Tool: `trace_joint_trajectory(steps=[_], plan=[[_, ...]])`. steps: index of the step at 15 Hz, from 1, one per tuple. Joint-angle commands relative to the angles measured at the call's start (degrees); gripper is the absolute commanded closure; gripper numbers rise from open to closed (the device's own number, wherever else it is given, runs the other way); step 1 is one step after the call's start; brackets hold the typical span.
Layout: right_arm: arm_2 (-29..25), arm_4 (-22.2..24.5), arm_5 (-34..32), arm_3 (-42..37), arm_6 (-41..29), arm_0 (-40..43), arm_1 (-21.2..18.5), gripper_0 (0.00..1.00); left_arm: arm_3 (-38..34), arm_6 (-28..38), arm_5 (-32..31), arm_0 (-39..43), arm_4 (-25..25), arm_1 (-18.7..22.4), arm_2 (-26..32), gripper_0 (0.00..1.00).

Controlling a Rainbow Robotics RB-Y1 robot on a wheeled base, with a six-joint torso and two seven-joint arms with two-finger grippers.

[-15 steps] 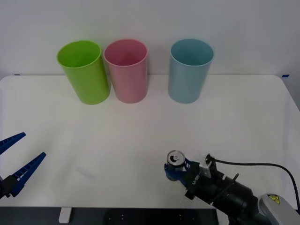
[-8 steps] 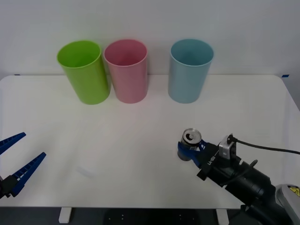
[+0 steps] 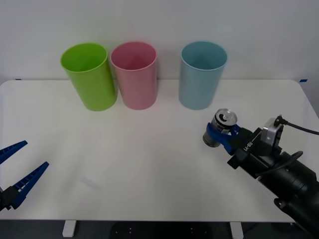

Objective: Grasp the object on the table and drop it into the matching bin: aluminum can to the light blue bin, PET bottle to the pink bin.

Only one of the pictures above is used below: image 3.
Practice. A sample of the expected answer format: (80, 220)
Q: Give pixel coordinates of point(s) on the green plastic bin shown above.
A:
(96, 89)

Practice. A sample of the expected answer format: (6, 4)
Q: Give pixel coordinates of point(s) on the pink plastic bin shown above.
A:
(139, 89)

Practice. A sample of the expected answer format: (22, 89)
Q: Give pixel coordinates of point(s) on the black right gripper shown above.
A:
(251, 154)

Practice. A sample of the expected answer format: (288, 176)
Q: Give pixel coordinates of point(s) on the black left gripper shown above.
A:
(3, 199)

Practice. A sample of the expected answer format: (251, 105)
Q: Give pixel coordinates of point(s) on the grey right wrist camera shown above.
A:
(272, 133)

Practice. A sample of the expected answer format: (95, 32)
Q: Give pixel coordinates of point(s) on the white table leg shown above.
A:
(69, 228)
(236, 230)

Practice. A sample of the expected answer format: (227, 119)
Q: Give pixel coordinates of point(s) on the pale blue plastic bin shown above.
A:
(197, 89)

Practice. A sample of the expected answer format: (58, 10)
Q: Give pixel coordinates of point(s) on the silver drink can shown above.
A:
(224, 118)

